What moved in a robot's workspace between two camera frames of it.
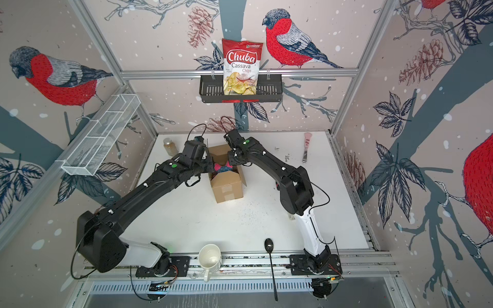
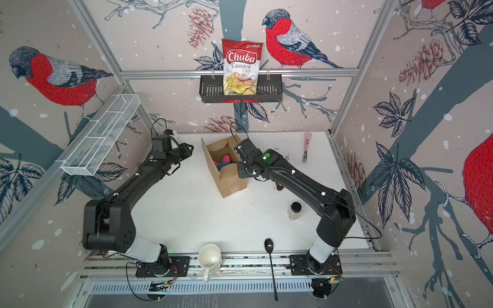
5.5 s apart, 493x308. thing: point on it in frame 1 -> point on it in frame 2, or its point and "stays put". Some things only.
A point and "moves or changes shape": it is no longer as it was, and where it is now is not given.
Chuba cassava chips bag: [241, 66] stays put
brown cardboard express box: [227, 185] moves or changes shape
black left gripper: [211, 163] -> [185, 147]
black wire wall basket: [268, 90] stays put
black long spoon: [269, 245] stays put
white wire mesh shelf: [86, 156] stays put
